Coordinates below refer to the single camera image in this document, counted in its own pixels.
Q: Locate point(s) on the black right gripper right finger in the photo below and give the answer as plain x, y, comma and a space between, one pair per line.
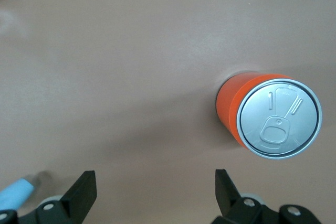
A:
229, 205

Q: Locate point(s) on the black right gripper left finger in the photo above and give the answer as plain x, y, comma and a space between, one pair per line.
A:
76, 200

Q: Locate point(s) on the light blue plastic cup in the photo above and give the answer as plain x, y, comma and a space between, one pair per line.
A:
14, 196

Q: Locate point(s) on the orange can with silver lid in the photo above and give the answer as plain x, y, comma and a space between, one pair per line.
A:
278, 124

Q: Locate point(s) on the brown table mat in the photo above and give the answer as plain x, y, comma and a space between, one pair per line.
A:
131, 64

